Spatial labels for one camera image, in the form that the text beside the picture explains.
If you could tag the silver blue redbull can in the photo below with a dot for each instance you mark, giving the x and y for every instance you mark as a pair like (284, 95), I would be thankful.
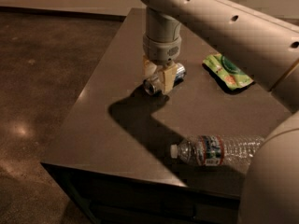
(162, 79)

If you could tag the green snack bag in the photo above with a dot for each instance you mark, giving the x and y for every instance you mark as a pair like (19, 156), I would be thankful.
(232, 76)

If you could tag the dark cabinet under table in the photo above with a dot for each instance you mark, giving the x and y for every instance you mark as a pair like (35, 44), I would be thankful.
(108, 199)

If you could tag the clear plastic water bottle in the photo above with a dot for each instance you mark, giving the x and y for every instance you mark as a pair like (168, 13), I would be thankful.
(235, 152)

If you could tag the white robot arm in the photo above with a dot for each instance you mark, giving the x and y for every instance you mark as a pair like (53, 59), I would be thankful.
(264, 48)

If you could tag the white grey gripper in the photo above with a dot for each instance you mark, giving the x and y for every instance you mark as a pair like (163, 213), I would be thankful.
(161, 51)

